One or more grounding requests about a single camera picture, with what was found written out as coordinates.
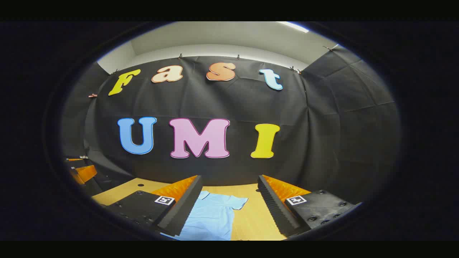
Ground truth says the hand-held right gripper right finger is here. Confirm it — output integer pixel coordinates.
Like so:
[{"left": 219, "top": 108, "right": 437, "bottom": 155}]
[{"left": 257, "top": 175, "right": 356, "bottom": 238}]

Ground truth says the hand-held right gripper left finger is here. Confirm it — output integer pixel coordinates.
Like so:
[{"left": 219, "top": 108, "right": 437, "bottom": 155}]
[{"left": 105, "top": 175, "right": 203, "bottom": 237}]

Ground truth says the light blue T-shirt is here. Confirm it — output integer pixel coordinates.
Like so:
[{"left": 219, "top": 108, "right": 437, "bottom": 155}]
[{"left": 161, "top": 191, "right": 249, "bottom": 241}]

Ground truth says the black backdrop cloth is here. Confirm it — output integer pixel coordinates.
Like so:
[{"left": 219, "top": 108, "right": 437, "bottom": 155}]
[{"left": 61, "top": 45, "right": 401, "bottom": 206}]

